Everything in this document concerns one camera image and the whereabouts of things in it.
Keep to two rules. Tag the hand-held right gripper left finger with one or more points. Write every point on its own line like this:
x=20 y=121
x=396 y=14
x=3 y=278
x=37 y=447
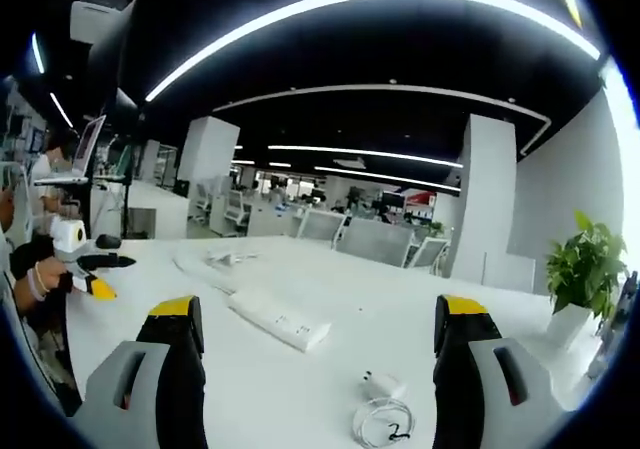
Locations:
x=140 y=384

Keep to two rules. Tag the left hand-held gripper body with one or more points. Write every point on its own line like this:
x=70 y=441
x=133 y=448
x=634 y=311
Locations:
x=67 y=236

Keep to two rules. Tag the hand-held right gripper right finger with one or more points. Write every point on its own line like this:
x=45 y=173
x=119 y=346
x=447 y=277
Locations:
x=495 y=384

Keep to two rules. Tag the white power strip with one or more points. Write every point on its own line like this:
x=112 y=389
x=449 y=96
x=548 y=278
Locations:
x=280 y=319

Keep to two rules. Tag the white desk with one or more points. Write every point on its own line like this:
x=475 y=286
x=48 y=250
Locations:
x=250 y=379

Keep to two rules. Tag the straight ceiling light strip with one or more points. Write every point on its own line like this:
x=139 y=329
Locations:
x=365 y=154

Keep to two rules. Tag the person's left hand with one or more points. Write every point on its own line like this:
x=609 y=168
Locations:
x=47 y=276

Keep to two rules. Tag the black stand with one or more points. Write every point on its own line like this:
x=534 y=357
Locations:
x=125 y=204

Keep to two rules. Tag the person's dark clothing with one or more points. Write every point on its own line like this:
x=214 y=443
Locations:
x=50 y=339

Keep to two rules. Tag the white office workbench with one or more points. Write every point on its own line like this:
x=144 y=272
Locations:
x=150 y=194

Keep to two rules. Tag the green board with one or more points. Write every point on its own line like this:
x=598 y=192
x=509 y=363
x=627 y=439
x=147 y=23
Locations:
x=122 y=161

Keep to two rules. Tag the silver laptop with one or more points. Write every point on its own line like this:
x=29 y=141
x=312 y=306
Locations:
x=90 y=144

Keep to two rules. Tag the black bin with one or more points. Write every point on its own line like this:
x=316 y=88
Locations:
x=182 y=189

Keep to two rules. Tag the white leaning panel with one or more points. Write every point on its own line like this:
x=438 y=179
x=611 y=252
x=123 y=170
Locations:
x=507 y=271

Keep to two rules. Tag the green plant in white pot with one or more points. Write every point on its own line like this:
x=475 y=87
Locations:
x=585 y=269

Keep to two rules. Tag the ceiling air conditioner unit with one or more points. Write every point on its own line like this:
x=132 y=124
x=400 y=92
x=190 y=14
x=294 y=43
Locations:
x=97 y=16

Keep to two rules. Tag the long curved ceiling light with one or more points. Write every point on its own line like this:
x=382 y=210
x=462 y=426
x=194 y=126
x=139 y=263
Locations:
x=300 y=14

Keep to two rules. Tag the white ceiling conduit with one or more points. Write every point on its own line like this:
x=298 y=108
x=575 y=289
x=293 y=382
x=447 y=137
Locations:
x=380 y=89

